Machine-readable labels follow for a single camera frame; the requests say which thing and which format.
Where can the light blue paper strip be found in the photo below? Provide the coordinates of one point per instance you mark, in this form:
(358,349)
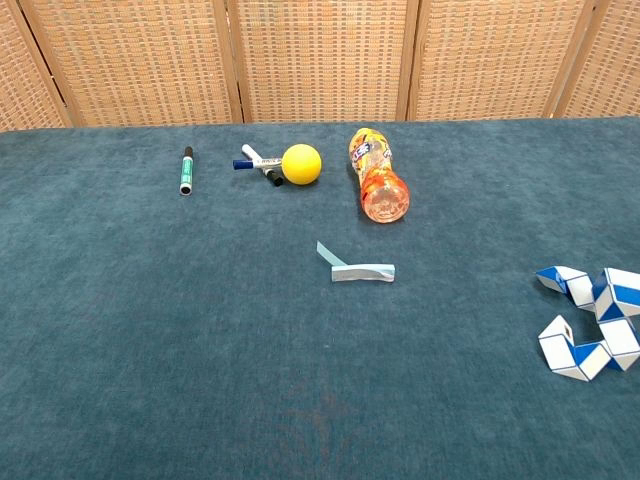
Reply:
(360,274)

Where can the yellow foam ball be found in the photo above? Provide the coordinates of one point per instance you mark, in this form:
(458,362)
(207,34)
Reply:
(301,165)

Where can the teal felt table cover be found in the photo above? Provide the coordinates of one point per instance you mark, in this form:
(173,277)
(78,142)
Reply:
(200,325)

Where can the woven rattan screen panel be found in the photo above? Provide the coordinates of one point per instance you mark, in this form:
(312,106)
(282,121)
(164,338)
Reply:
(140,60)
(325,60)
(610,70)
(495,60)
(20,95)

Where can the white marker blue cap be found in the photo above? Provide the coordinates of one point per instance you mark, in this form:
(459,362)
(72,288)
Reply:
(242,164)

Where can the orange drink plastic bottle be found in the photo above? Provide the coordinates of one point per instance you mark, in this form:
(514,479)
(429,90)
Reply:
(382,192)

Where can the white marker black cap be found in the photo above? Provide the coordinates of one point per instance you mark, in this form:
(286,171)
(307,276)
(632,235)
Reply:
(258,161)

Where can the blue white snake puzzle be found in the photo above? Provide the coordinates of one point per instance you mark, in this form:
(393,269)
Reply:
(607,295)

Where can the green whiteboard marker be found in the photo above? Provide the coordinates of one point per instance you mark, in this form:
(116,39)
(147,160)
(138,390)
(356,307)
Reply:
(187,172)

